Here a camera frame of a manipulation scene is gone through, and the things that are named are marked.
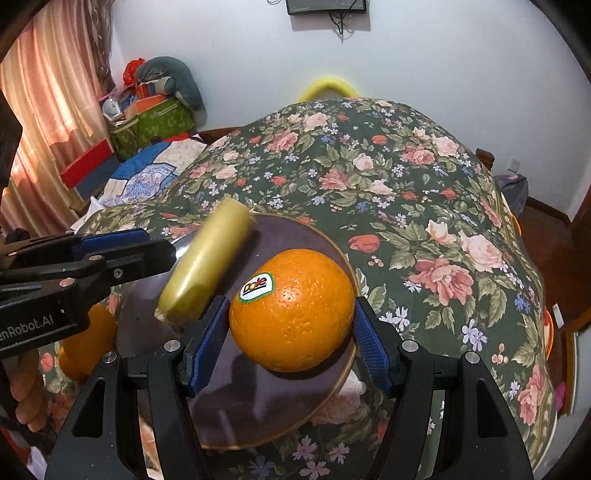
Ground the plain large orange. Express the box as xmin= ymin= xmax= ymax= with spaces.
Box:
xmin=58 ymin=304 xmax=117 ymax=381

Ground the large orange with sticker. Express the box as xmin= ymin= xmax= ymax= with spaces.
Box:
xmin=228 ymin=249 xmax=356 ymax=374

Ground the person's left hand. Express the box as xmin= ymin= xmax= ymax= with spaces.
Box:
xmin=10 ymin=349 xmax=48 ymax=433

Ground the patchwork blue blanket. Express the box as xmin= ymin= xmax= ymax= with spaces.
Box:
xmin=98 ymin=137 xmax=206 ymax=207

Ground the yellow banana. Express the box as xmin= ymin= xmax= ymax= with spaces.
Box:
xmin=154 ymin=198 xmax=253 ymax=327

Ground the red gift box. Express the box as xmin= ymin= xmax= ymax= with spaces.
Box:
xmin=60 ymin=139 xmax=113 ymax=188

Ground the purple round plate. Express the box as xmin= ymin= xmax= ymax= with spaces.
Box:
xmin=115 ymin=212 xmax=361 ymax=451

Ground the green storage box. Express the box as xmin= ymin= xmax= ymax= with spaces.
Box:
xmin=109 ymin=98 xmax=195 ymax=162

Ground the grey plush toy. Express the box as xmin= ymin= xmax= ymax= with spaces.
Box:
xmin=134 ymin=56 xmax=204 ymax=111

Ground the small black wall monitor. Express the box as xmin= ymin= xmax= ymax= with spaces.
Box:
xmin=286 ymin=0 xmax=368 ymax=15

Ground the grey bag on floor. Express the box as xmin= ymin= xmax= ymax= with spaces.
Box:
xmin=494 ymin=174 xmax=529 ymax=217

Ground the floral bed quilt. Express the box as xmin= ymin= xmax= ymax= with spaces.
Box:
xmin=82 ymin=98 xmax=556 ymax=466

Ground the pink striped curtain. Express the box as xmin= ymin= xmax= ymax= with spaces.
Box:
xmin=1 ymin=1 xmax=107 ymax=236

